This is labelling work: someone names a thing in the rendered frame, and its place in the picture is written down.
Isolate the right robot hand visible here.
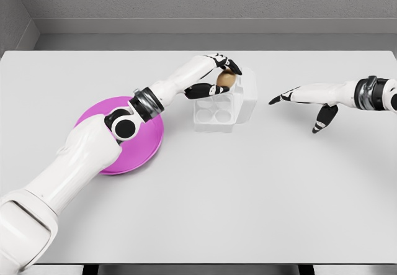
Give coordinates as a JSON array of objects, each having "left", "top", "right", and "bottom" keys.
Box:
[{"left": 268, "top": 83, "right": 346, "bottom": 134}]

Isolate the brown egg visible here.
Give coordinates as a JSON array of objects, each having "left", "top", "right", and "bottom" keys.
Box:
[{"left": 216, "top": 68, "right": 238, "bottom": 88}]

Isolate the clear plastic egg box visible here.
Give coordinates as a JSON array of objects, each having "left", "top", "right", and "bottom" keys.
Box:
[{"left": 192, "top": 65, "right": 259, "bottom": 134}]

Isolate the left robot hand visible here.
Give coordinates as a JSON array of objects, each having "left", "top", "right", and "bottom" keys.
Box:
[{"left": 176, "top": 52, "right": 243, "bottom": 100}]

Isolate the magenta round plate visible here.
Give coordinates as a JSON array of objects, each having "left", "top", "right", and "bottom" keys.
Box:
[{"left": 73, "top": 96, "right": 165, "bottom": 176}]

